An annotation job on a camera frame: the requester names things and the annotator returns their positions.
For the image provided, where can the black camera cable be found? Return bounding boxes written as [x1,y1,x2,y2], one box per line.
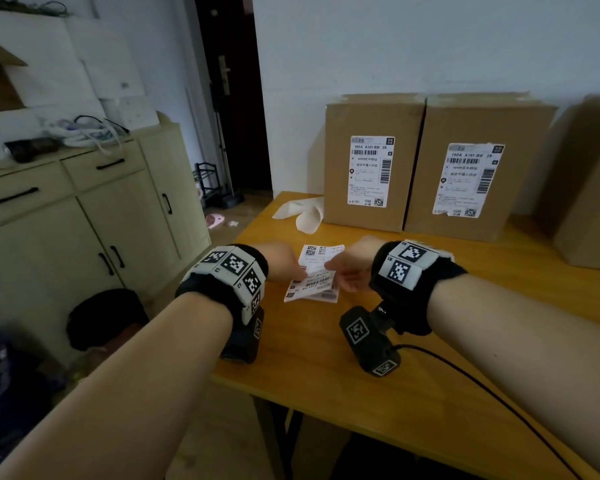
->
[395,344,583,480]

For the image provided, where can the large white carton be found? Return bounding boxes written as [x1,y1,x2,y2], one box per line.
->
[0,8,99,109]

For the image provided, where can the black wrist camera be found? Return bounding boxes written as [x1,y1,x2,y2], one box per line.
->
[339,305,402,378]
[219,305,265,365]

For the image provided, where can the shipping label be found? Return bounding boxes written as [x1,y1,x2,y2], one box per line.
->
[432,142,506,219]
[347,135,396,209]

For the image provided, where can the white carton with small mark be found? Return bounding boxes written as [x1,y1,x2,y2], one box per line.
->
[67,19,146,101]

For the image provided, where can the bundle of white cables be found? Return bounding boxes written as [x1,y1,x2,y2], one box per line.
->
[42,114,131,151]

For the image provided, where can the black shoe rack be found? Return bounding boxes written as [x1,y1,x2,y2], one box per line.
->
[193,162,223,208]

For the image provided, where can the cream wooden cabinet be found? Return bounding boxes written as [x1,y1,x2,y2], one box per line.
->
[0,112,212,365]

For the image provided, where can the person's right hand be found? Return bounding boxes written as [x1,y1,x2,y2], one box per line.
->
[323,236,387,294]

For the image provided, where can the brown cardboard box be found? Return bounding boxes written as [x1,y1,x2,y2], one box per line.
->
[323,93,427,233]
[535,93,600,271]
[403,92,559,243]

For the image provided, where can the mop with dark base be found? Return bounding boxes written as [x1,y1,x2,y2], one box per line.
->
[215,112,245,209]

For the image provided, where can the person's left forearm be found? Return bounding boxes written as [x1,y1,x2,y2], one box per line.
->
[0,292,233,480]

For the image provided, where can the person's left hand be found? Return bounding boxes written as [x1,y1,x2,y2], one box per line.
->
[257,239,310,284]

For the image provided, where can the black tangled wires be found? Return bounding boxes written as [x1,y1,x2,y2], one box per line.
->
[0,0,71,18]

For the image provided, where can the black device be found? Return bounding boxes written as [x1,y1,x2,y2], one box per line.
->
[3,137,60,163]

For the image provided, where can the person's right forearm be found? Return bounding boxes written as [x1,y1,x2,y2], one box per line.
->
[426,273,600,480]

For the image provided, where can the metal door handle plate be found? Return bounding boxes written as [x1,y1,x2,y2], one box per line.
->
[217,55,231,97]

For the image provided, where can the stack of shipping labels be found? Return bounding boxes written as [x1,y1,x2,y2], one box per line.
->
[283,244,346,303]

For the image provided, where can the black round stool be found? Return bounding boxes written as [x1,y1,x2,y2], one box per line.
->
[65,288,150,351]

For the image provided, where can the black wristband with marker tiles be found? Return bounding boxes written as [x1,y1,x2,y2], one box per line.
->
[175,243,270,327]
[369,239,469,337]

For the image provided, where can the translucent label backing paper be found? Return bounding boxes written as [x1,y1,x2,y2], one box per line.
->
[272,197,326,221]
[295,207,326,235]

